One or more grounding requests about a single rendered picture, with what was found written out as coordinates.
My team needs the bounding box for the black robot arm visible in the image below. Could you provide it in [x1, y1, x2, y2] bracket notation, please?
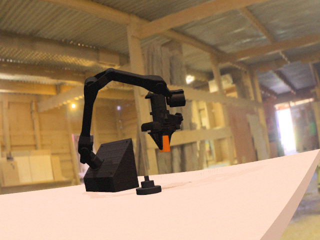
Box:
[78, 67, 186, 171]

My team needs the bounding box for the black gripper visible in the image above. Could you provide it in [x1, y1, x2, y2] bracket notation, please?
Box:
[141, 107, 181, 150]

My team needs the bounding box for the orange knob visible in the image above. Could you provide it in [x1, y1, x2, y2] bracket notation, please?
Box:
[159, 135, 171, 153]

